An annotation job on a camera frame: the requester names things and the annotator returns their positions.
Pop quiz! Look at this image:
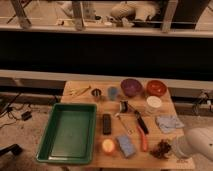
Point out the dark grape bunch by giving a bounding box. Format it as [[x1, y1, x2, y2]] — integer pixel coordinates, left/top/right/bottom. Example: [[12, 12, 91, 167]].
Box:
[[150, 139, 171, 159]]

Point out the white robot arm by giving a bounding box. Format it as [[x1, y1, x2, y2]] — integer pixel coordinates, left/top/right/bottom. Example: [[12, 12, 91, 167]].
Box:
[[171, 126, 213, 162]]

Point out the blue plastic cup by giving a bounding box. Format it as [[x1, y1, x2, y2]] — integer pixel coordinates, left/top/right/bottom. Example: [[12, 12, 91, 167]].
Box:
[[107, 87, 118, 101]]

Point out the purple bowl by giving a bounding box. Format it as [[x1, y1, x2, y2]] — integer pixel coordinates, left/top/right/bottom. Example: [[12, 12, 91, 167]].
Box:
[[120, 78, 143, 97]]

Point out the black remote control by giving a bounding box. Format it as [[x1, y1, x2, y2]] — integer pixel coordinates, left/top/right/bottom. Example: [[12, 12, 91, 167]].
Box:
[[103, 114, 111, 135]]

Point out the white lidded container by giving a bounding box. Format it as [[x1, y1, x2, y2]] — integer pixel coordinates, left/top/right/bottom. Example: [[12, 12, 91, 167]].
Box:
[[146, 96, 162, 114]]

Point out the metal spoon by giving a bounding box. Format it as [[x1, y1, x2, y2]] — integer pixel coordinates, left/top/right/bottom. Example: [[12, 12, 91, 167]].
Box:
[[117, 115, 132, 135]]

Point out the red bowl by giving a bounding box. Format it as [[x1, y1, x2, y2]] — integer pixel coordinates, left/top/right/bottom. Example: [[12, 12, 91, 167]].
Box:
[[146, 80, 167, 97]]

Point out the orange round fruit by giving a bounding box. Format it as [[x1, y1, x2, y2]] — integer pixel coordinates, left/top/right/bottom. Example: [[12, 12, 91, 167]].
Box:
[[101, 139, 115, 155]]

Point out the green plastic tray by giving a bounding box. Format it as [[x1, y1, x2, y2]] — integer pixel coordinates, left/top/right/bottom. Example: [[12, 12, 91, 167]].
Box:
[[37, 103, 97, 165]]

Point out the blue sponge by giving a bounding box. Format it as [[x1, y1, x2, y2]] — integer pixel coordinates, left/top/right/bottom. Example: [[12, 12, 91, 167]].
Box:
[[116, 135, 136, 158]]

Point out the orange carrot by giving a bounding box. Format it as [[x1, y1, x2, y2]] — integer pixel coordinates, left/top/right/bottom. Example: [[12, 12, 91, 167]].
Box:
[[137, 126, 148, 152]]

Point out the blue folded cloth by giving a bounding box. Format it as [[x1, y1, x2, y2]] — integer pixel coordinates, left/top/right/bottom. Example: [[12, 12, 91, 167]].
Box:
[[155, 115, 184, 134]]

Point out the person in background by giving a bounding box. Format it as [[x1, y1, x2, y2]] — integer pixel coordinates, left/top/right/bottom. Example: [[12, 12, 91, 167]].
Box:
[[110, 1, 160, 27]]

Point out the black power adapter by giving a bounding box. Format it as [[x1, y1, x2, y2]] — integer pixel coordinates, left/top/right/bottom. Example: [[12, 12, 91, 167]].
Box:
[[21, 111, 32, 121]]

